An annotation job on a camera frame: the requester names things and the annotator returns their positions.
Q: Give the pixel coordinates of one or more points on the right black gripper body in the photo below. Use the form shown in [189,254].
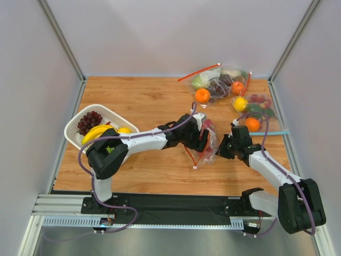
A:
[227,148]

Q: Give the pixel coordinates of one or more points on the orange fake fruit left bag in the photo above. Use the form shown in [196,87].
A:
[202,96]

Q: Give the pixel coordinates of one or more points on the yellow fake pear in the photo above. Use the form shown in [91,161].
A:
[124,130]

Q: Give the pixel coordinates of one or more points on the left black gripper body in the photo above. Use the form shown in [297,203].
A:
[202,139]

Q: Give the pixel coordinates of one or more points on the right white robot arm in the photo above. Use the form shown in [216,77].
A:
[298,205]

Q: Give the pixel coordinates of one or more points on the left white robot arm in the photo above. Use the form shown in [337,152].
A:
[105,165]

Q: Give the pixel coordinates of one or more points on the green striped fake melon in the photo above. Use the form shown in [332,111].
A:
[110,149]

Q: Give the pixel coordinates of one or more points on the orange fake fruit blue bag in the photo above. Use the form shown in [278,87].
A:
[253,124]

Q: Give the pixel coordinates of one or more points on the white fake radish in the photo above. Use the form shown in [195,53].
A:
[232,73]

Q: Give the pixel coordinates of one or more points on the orange fake fruit middle bag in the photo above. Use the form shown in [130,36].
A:
[238,88]

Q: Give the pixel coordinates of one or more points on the left aluminium frame post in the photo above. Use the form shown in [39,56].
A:
[43,4]

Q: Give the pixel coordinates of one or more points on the aluminium corner frame post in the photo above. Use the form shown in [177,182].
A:
[294,39]

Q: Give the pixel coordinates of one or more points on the yellow fake banana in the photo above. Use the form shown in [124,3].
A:
[95,132]

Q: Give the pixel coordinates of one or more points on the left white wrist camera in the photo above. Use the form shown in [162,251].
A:
[200,118]

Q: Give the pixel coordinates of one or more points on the dark purple fake grapes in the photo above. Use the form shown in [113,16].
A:
[220,88]

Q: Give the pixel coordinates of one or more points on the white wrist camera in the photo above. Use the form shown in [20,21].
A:
[200,118]
[235,122]

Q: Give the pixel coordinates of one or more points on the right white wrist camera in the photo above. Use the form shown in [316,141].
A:
[235,122]

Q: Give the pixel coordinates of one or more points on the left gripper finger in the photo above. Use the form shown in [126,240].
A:
[204,138]
[195,146]

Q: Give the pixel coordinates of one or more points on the green fake avocado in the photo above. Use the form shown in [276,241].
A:
[254,110]

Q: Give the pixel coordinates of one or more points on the orange-zip bag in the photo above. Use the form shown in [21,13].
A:
[195,157]
[205,74]
[244,78]

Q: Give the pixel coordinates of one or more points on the green fake cabbage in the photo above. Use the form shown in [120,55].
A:
[197,83]

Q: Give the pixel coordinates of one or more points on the yellow fake apple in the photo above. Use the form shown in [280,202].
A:
[240,104]

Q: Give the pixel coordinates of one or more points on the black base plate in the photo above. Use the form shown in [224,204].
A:
[185,209]

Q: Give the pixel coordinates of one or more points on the white perforated plastic basket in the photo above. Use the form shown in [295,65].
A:
[109,118]

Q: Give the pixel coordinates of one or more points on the red dragon fruit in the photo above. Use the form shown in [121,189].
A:
[212,144]

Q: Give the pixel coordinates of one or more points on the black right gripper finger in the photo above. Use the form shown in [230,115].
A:
[225,143]
[221,152]

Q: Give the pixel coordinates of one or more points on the white slotted cable duct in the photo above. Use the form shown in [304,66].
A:
[100,222]

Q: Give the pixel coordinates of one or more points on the blue-zip clear bag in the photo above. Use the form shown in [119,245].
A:
[275,126]

